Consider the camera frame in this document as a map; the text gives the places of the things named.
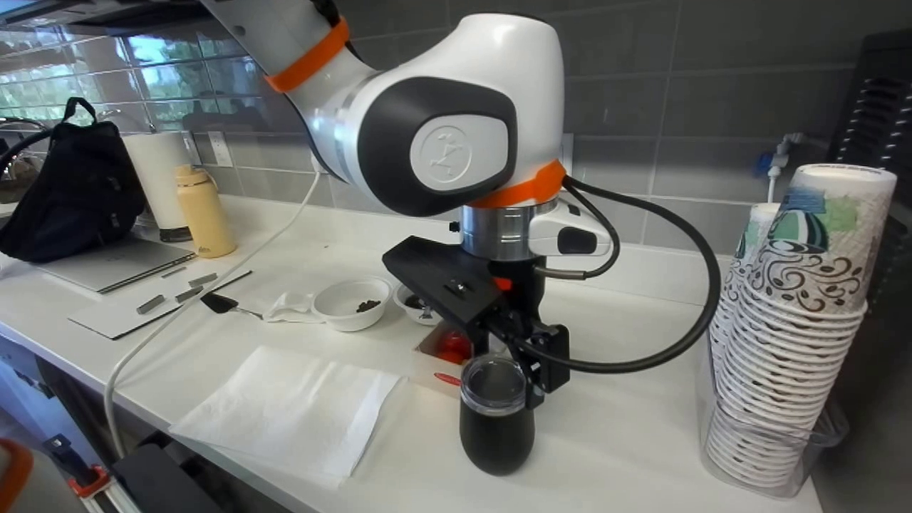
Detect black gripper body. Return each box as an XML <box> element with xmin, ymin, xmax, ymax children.
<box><xmin>470</xmin><ymin>271</ymin><xmax>577</xmax><ymax>400</ymax></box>

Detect clear round lid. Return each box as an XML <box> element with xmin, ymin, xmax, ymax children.
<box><xmin>458</xmin><ymin>355</ymin><xmax>537</xmax><ymax>417</ymax></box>

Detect black box under counter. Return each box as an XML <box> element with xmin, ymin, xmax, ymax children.
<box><xmin>112</xmin><ymin>436</ymin><xmax>232</xmax><ymax>513</ymax></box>

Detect black tumbler cup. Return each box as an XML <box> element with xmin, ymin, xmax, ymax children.
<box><xmin>455</xmin><ymin>395</ymin><xmax>538</xmax><ymax>480</ymax></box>

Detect red plastic object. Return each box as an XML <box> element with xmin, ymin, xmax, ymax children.
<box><xmin>421</xmin><ymin>322</ymin><xmax>478</xmax><ymax>368</ymax></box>

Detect white bowl few beans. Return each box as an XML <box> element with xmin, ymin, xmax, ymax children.
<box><xmin>307</xmin><ymin>271</ymin><xmax>396</xmax><ymax>338</ymax></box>

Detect clear plastic scoop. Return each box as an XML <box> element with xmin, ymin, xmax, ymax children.
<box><xmin>263</xmin><ymin>288</ymin><xmax>323</xmax><ymax>329</ymax></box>

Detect white folded napkin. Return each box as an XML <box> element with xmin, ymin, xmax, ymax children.
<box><xmin>169</xmin><ymin>342</ymin><xmax>406</xmax><ymax>494</ymax></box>

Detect teal paper cup stack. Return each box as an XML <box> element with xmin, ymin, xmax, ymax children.
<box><xmin>733</xmin><ymin>198</ymin><xmax>793</xmax><ymax>279</ymax></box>

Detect patterned paper cup stack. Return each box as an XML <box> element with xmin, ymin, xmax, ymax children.
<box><xmin>705</xmin><ymin>160</ymin><xmax>901</xmax><ymax>494</ymax></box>

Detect blue spray bottle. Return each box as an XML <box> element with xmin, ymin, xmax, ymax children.
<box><xmin>753</xmin><ymin>128</ymin><xmax>809</xmax><ymax>207</ymax></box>

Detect black small scoop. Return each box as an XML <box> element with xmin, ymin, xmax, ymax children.
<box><xmin>200</xmin><ymin>288</ymin><xmax>269</xmax><ymax>322</ymax></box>

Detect yellow bottle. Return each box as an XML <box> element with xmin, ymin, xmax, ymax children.
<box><xmin>173</xmin><ymin>164</ymin><xmax>240</xmax><ymax>261</ymax></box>

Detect white flat board grey tabs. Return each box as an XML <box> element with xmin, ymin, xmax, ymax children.
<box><xmin>68</xmin><ymin>265</ymin><xmax>257</xmax><ymax>342</ymax></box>

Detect white paper towel roll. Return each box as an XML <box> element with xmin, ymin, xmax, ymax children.
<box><xmin>122</xmin><ymin>128</ymin><xmax>196</xmax><ymax>244</ymax></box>

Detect black slotted rack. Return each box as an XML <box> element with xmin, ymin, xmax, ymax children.
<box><xmin>826</xmin><ymin>26</ymin><xmax>912</xmax><ymax>318</ymax></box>

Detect white flat board grey strip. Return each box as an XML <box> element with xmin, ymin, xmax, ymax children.
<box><xmin>39</xmin><ymin>232</ymin><xmax>200</xmax><ymax>299</ymax></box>

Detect black backpack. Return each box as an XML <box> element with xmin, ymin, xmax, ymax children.
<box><xmin>0</xmin><ymin>94</ymin><xmax>150</xmax><ymax>265</ymax></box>

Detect blue cabinet part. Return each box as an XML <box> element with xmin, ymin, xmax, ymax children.
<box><xmin>0</xmin><ymin>338</ymin><xmax>102</xmax><ymax>483</ymax></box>

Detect orange curved object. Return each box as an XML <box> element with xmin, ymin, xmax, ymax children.
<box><xmin>0</xmin><ymin>436</ymin><xmax>36</xmax><ymax>513</ymax></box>

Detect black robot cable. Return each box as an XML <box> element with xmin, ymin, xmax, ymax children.
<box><xmin>511</xmin><ymin>174</ymin><xmax>725</xmax><ymax>376</ymax></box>

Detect white power cable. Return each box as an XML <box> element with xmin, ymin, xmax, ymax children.
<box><xmin>101</xmin><ymin>154</ymin><xmax>327</xmax><ymax>459</ymax></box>

